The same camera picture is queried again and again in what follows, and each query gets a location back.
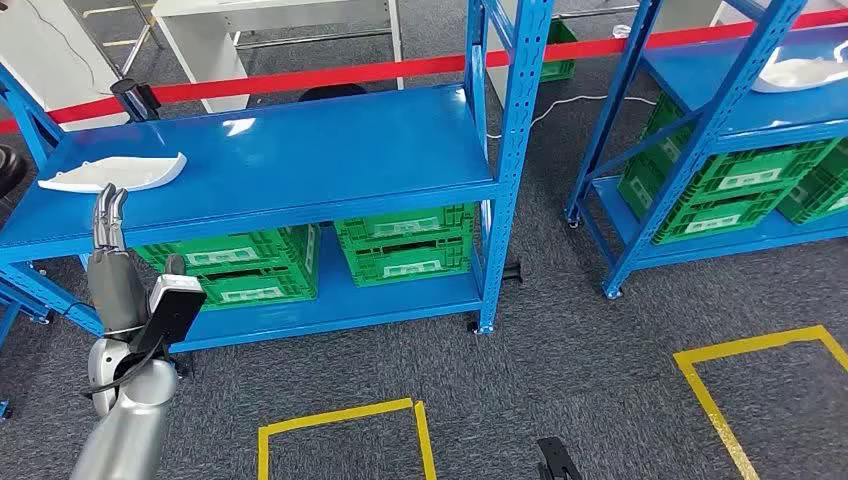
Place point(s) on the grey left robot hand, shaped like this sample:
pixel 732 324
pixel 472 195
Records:
pixel 116 285

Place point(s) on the wide blue metal shelf rack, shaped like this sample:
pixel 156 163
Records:
pixel 298 152

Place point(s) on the green plastic crate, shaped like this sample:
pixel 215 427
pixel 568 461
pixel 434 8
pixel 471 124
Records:
pixel 298 281
pixel 762 212
pixel 358 232
pixel 371 272
pixel 836 159
pixel 795 162
pixel 811 199
pixel 560 71
pixel 291 245

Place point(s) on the red barrier belt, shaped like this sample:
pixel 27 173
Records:
pixel 331 77

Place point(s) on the dark right wrist camera bracket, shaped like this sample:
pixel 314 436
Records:
pixel 556 460

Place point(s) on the white plastic shell part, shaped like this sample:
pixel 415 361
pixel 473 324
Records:
pixel 112 173
pixel 795 74

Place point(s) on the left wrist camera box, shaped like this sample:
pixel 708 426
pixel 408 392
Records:
pixel 173 311

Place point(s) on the black barrier belt post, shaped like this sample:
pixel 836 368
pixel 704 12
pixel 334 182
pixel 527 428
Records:
pixel 132 98

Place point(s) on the white desk with papers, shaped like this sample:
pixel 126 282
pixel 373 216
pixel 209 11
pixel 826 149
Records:
pixel 199 40

